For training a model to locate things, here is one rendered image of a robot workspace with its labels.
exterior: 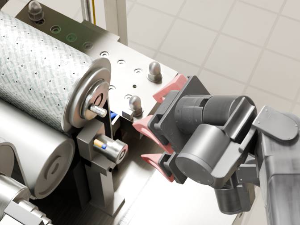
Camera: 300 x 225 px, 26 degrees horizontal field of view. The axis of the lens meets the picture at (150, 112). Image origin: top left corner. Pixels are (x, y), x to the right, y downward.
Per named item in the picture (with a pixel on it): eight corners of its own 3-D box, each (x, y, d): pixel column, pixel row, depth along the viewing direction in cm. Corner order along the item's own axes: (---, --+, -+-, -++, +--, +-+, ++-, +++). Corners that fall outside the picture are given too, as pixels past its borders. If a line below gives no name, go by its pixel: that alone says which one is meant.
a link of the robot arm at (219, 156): (290, 154, 90) (303, 123, 83) (251, 221, 85) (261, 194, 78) (215, 114, 94) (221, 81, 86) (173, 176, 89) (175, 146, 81)
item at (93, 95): (105, 109, 118) (82, 127, 112) (96, 104, 118) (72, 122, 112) (113, 75, 113) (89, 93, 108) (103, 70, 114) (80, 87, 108)
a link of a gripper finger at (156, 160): (162, 149, 132) (198, 156, 126) (144, 176, 129) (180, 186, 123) (147, 127, 128) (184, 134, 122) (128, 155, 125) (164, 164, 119)
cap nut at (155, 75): (157, 85, 141) (157, 73, 137) (143, 77, 142) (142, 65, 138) (166, 72, 142) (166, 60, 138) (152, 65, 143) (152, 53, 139)
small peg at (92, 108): (103, 118, 111) (102, 115, 109) (89, 111, 111) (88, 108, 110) (107, 112, 111) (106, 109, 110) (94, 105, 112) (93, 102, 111)
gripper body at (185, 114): (208, 102, 99) (245, 104, 94) (174, 154, 95) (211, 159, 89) (185, 73, 96) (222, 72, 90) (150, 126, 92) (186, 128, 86)
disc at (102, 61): (67, 148, 116) (59, 102, 103) (64, 147, 116) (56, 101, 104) (112, 91, 123) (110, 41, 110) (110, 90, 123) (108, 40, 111)
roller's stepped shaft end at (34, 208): (45, 241, 93) (42, 233, 90) (12, 220, 94) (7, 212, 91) (58, 223, 94) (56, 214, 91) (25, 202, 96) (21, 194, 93)
